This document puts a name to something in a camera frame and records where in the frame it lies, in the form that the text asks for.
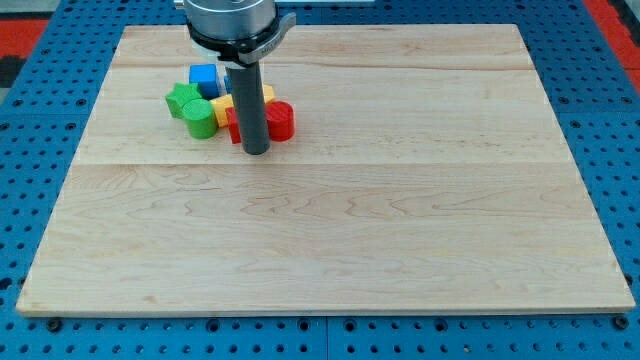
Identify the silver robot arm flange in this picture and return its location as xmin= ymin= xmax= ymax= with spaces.
xmin=175 ymin=0 xmax=297 ymax=69

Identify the red cylinder block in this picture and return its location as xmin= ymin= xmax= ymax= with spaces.
xmin=266 ymin=101 xmax=295 ymax=142

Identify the light wooden board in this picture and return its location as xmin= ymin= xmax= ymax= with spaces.
xmin=16 ymin=24 xmax=635 ymax=318

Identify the red flat block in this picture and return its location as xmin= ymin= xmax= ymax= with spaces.
xmin=225 ymin=107 xmax=241 ymax=144

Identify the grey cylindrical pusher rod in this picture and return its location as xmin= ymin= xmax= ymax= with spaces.
xmin=227 ymin=62 xmax=270 ymax=155

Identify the yellow block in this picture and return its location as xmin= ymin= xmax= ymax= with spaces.
xmin=210 ymin=84 xmax=276 ymax=128

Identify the small blue block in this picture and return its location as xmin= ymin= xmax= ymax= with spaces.
xmin=223 ymin=75 xmax=232 ymax=94

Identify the green cylinder block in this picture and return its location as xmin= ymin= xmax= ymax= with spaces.
xmin=182 ymin=99 xmax=218 ymax=139

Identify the blue cube block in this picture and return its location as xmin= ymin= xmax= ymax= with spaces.
xmin=189 ymin=64 xmax=220 ymax=100

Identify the green star block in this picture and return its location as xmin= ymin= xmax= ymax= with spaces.
xmin=165 ymin=82 xmax=202 ymax=119

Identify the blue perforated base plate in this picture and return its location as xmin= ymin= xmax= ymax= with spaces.
xmin=1 ymin=1 xmax=639 ymax=359

